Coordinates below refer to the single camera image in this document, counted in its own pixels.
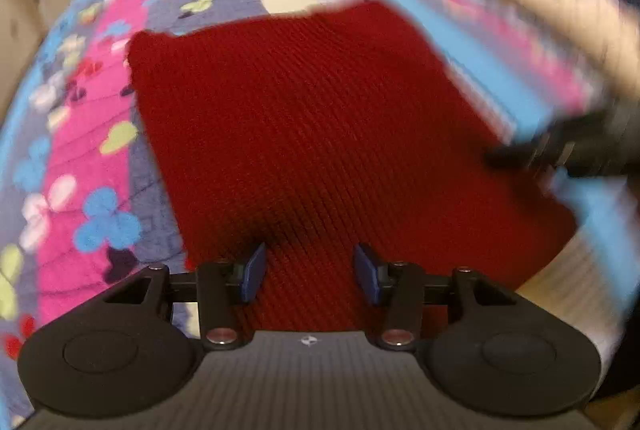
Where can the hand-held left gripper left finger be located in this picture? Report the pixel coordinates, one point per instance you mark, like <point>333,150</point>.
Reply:
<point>255,272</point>

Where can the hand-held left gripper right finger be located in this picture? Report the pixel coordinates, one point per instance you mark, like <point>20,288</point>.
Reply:
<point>365,275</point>

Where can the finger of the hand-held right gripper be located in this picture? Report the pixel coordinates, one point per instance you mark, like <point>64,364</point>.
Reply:
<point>515,155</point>

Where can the red knitted garment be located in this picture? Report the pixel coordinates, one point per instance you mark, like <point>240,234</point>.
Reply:
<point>325,135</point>

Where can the floral printed blanket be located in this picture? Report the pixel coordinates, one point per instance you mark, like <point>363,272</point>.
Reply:
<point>75,170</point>

